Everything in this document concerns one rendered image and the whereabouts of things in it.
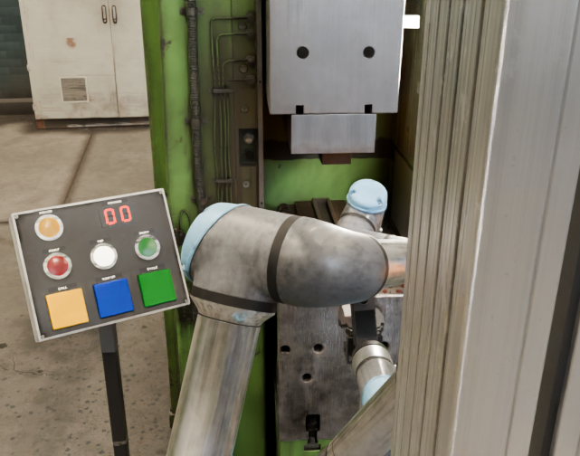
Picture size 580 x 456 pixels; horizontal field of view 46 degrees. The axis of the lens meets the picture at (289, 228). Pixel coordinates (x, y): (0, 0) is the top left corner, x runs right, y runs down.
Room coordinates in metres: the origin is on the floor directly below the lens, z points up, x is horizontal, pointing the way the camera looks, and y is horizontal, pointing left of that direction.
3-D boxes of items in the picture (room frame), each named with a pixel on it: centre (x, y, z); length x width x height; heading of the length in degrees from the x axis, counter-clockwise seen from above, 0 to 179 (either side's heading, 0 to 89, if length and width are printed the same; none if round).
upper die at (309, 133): (1.77, -0.09, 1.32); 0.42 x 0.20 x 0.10; 4
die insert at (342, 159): (1.81, -0.11, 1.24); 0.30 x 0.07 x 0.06; 4
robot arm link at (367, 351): (1.09, -0.16, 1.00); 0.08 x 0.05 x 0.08; 95
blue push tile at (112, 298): (1.32, 0.39, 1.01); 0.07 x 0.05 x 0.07; 119
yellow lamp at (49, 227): (1.35, 0.52, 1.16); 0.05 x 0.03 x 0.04; 94
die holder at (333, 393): (1.78, -0.14, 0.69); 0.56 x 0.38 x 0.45; 4
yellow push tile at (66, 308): (1.28, 0.48, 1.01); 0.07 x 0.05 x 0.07; 119
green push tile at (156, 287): (1.37, 0.30, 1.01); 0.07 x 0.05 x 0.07; 119
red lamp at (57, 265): (1.32, 0.50, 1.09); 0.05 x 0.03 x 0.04; 94
